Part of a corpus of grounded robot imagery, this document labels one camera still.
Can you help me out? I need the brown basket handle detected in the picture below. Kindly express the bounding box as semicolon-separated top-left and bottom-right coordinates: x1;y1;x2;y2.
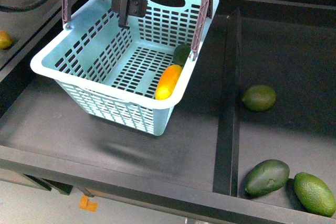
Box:
61;0;214;54

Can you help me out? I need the mango on left shelf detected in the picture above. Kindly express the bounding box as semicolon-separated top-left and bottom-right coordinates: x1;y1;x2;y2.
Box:
0;30;13;49

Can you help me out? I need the dark green avocado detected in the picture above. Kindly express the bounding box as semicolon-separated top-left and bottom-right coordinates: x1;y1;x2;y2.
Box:
244;159;290;197

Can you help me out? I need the round green avocado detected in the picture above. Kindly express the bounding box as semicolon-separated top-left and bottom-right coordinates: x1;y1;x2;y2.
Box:
241;85;276;112

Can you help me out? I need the yellow mango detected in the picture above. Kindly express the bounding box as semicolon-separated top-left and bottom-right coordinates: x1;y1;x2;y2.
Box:
155;65;183;100

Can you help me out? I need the light green avocado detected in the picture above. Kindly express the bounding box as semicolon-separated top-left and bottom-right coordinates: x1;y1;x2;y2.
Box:
293;172;335;217

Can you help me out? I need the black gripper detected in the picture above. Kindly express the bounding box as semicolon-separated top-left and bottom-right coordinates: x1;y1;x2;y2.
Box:
111;0;147;28

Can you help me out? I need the light blue plastic basket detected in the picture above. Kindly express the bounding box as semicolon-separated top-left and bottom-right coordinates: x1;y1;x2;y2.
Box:
30;0;220;137

